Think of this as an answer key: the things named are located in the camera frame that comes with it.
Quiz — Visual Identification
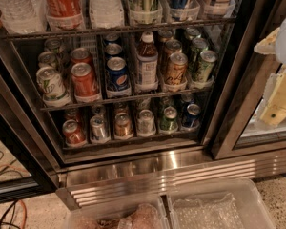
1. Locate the red coke can front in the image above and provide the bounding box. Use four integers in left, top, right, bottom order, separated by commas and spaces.
71, 63, 98, 97

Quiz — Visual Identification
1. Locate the steel fridge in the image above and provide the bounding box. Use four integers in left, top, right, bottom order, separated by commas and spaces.
0, 0, 286, 210

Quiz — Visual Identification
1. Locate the right fridge glass door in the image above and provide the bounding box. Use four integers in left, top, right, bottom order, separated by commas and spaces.
204, 0, 286, 159

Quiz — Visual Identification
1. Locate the green can bottom shelf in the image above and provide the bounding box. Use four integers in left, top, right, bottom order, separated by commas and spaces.
160, 106, 178, 132

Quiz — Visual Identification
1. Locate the gold can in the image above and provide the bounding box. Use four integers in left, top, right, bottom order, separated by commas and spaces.
164, 52, 188, 85
157, 30, 174, 47
161, 39, 182, 73

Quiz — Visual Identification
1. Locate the orange can bottom shelf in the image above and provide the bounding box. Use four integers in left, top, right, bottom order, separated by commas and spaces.
114, 113, 133, 137

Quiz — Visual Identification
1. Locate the white green soda can rear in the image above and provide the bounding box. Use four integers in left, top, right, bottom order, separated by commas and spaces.
44, 38, 65, 54

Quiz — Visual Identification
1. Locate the white can bottom shelf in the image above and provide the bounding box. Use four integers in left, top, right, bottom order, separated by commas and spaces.
137, 109, 154, 134

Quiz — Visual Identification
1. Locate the fridge glass door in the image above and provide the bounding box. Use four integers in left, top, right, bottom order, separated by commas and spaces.
0, 74, 58, 203
204, 0, 286, 159

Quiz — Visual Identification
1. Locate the clear plastic bin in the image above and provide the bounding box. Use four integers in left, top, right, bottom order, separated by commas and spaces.
166, 179, 276, 229
62, 195, 170, 229

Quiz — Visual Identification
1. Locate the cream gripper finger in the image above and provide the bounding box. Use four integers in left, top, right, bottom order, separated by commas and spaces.
259, 70, 286, 126
254, 28, 280, 55

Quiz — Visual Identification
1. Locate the orange cable on floor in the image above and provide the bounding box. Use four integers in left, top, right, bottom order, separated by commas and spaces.
0, 163, 31, 229

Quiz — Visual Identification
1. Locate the red can bottom shelf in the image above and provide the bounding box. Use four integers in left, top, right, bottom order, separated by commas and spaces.
62, 119, 86, 145

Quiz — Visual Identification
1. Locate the gold can rear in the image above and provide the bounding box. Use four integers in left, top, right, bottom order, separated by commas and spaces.
157, 30, 174, 47

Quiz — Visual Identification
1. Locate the red coke can rear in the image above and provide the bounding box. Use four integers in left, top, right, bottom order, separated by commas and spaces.
71, 48, 93, 65

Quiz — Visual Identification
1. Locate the left fridge glass door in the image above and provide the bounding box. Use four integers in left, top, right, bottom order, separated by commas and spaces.
0, 74, 58, 203

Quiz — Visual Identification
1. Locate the left clear plastic bin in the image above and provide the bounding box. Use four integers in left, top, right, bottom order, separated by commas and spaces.
62, 195, 170, 229

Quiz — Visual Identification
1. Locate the right clear plastic bin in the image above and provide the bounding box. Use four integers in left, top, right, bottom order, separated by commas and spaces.
166, 179, 276, 229

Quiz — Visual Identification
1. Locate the clear water bottle top left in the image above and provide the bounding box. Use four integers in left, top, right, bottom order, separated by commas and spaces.
0, 0, 47, 34

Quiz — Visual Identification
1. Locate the blue pepsi can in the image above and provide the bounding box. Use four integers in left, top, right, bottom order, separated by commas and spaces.
103, 33, 122, 46
105, 44, 124, 60
106, 57, 129, 92

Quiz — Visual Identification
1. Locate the blue pepsi can front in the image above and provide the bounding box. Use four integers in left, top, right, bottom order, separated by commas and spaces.
106, 57, 129, 92

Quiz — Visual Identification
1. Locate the white green soda can front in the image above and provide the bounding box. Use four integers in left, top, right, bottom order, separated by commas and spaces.
36, 66, 67, 100

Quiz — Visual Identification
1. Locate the silver can bottom shelf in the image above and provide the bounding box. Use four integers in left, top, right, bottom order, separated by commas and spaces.
90, 115, 109, 141

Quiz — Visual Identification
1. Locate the gold can front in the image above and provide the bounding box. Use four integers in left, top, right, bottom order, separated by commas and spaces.
164, 52, 188, 85

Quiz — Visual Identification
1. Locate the red coke bottle top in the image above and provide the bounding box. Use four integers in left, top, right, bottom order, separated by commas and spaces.
46, 0, 81, 18

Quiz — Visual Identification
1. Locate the blue pepsi can rear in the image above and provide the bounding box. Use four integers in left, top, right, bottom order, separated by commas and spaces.
103, 33, 122, 46

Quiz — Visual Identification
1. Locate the blue can bottom shelf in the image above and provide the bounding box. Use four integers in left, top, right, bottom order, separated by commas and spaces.
181, 104, 201, 128

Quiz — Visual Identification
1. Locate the clear water bottle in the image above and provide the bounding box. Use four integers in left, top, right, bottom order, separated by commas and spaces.
0, 0, 47, 34
90, 0, 124, 29

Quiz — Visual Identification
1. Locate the white green soda can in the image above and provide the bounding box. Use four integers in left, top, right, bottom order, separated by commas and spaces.
36, 66, 67, 100
38, 52, 59, 70
44, 38, 65, 54

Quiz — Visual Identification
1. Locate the red coke can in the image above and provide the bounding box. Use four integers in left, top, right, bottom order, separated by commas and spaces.
71, 48, 93, 65
71, 63, 98, 97

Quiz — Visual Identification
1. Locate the clear water bottle top middle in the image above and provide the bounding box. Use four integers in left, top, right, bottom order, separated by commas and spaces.
90, 0, 124, 29

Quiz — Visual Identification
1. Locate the iced tea bottle white label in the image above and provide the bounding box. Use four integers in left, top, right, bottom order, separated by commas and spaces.
136, 31, 158, 85

